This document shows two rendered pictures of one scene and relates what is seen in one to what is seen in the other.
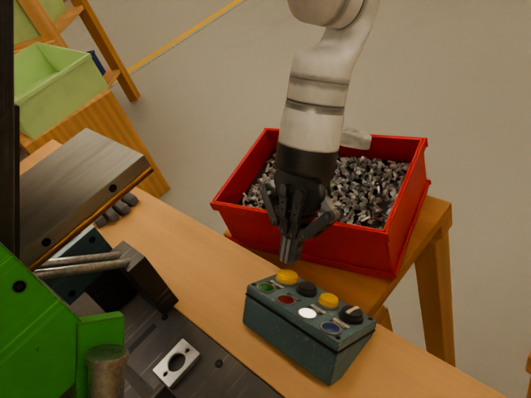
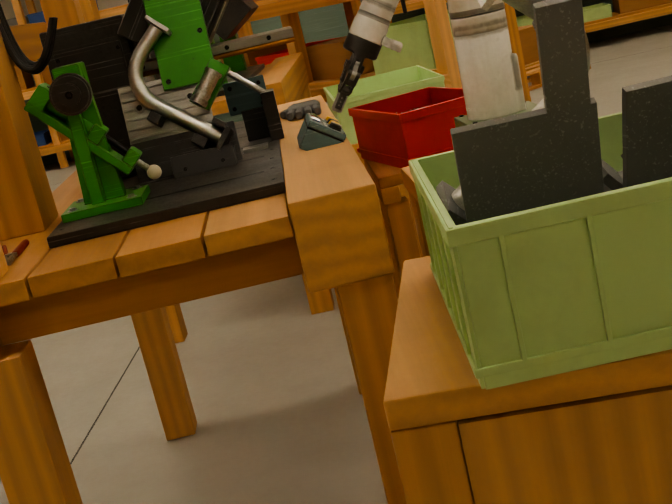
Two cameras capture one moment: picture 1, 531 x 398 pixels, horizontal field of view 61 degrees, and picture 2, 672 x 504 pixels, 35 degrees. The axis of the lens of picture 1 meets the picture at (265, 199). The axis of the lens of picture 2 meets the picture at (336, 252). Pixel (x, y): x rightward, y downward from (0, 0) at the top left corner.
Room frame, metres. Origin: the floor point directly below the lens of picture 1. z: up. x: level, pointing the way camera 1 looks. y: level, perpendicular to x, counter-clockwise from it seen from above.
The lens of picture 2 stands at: (-1.54, -1.07, 1.21)
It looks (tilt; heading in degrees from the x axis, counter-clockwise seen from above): 14 degrees down; 31
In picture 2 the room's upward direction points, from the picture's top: 13 degrees counter-clockwise
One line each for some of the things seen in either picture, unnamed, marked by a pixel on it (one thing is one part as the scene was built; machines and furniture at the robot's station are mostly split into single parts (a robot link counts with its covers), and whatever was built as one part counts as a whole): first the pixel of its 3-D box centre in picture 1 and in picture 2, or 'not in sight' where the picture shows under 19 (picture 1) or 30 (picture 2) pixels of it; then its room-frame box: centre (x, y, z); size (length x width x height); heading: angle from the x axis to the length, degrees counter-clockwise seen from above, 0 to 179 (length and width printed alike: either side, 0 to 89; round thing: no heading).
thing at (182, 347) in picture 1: (177, 362); (255, 148); (0.35, 0.19, 0.90); 0.06 x 0.04 x 0.01; 121
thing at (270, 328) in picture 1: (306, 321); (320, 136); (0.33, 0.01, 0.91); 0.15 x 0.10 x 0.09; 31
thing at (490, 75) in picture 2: not in sight; (486, 64); (0.16, -0.43, 1.02); 0.09 x 0.09 x 0.17; 42
